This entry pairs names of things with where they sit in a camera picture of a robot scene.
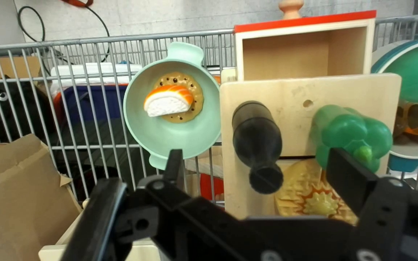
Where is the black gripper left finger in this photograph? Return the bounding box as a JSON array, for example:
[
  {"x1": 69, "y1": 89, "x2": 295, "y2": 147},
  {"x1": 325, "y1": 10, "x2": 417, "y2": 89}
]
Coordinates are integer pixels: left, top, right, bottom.
[{"x1": 164, "y1": 149, "x2": 186, "y2": 191}]

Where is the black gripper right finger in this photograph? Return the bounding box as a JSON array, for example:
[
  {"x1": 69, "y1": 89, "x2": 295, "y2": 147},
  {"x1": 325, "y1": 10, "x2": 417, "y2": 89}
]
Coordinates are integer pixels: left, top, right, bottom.
[{"x1": 327, "y1": 147, "x2": 379, "y2": 213}]

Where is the black toy bottle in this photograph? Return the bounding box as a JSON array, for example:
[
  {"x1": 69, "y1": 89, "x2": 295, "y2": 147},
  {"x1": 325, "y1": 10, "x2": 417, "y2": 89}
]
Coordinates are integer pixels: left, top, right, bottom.
[{"x1": 233, "y1": 99, "x2": 283, "y2": 194}]

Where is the mint green bowl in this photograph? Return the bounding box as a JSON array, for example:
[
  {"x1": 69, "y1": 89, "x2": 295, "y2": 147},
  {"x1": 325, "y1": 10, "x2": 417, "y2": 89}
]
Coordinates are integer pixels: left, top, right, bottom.
[{"x1": 124, "y1": 41, "x2": 221, "y2": 169}]

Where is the yellow toy waffle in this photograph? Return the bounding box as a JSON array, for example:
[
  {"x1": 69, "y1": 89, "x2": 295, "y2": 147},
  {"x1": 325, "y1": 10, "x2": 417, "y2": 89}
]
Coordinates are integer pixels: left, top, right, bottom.
[{"x1": 275, "y1": 159, "x2": 359, "y2": 224}]

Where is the green toy bell pepper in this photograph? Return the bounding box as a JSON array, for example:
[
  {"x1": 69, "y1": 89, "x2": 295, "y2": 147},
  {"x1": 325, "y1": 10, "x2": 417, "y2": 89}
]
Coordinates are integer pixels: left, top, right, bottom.
[{"x1": 309, "y1": 104, "x2": 394, "y2": 170}]

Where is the brown toy food piece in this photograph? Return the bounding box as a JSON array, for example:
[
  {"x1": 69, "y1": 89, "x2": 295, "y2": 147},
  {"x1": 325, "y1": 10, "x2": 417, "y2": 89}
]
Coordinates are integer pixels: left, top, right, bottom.
[{"x1": 394, "y1": 104, "x2": 418, "y2": 144}]

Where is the toy salmon sushi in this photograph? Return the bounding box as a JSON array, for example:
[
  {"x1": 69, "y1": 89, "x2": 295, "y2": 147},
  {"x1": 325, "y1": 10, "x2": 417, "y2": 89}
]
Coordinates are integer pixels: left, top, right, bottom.
[{"x1": 144, "y1": 83, "x2": 195, "y2": 117}]

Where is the small wooden slot box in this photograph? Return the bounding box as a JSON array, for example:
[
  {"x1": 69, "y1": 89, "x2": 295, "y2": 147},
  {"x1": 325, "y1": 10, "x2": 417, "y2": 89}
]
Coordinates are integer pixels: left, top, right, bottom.
[{"x1": 37, "y1": 211, "x2": 172, "y2": 261}]

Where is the toy cookie cracker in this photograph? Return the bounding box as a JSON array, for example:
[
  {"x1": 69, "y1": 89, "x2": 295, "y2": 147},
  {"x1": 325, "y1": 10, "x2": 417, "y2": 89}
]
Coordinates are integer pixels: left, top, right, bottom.
[{"x1": 144, "y1": 72, "x2": 205, "y2": 123}]

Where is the clear bin with blue lid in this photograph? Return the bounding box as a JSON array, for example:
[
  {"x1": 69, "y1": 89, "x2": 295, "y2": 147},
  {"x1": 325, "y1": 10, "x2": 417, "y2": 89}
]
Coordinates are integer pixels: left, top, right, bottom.
[{"x1": 50, "y1": 62, "x2": 143, "y2": 131}]

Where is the brown cardboard box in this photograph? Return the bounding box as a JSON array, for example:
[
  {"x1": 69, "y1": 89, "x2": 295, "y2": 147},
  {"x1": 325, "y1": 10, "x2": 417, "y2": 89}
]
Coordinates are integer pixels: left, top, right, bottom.
[{"x1": 0, "y1": 134, "x2": 80, "y2": 261}]

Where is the black cable on floor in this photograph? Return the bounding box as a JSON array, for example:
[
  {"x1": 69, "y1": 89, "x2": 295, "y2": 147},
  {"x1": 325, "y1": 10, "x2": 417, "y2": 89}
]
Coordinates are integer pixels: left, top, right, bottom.
[{"x1": 16, "y1": 0, "x2": 114, "y2": 63}]

